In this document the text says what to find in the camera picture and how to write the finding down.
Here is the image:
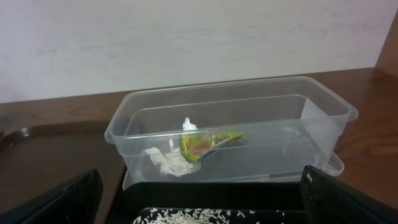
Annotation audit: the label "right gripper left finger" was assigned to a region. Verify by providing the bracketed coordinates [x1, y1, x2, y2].
[1, 169, 103, 224]

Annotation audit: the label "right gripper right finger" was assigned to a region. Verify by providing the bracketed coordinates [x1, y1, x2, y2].
[300, 166, 397, 224]

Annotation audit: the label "white tissue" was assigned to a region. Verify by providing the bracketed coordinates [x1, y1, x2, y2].
[143, 117, 202, 177]

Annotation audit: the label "green snack wrapper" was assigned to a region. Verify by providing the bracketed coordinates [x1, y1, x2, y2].
[178, 132, 245, 162]

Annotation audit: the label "clear plastic waste bin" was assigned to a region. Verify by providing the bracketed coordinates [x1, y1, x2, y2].
[104, 77, 358, 183]

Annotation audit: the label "dark brown serving tray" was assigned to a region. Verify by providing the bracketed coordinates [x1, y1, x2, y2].
[1, 121, 125, 223]

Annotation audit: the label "black rectangular tray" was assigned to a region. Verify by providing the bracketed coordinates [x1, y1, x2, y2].
[108, 182, 308, 224]

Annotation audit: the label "spilled rice food scraps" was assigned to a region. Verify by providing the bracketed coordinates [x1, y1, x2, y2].
[131, 208, 287, 224]

